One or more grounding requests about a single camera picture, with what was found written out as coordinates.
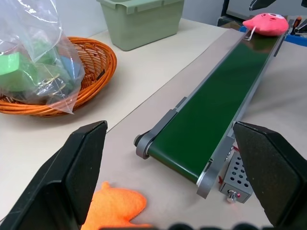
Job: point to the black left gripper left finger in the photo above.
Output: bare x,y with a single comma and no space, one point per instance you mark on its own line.
60,177

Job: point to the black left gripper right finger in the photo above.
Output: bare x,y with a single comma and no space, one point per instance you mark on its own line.
271,172

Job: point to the orange plush toy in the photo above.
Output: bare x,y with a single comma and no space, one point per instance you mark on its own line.
112,208

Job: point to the green conveyor belt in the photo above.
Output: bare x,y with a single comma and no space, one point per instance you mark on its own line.
216,100

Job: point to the pink plush toy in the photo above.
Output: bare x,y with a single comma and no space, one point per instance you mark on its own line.
266,24

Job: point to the perforated metal motor box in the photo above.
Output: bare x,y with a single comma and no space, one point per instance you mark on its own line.
236,177

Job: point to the orange wicker basket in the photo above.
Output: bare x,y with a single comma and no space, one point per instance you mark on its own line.
93,72

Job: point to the clear plastic bag of blocks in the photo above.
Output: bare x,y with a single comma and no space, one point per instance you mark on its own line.
33,60

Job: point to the green plastic bin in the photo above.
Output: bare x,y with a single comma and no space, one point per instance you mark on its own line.
141,21

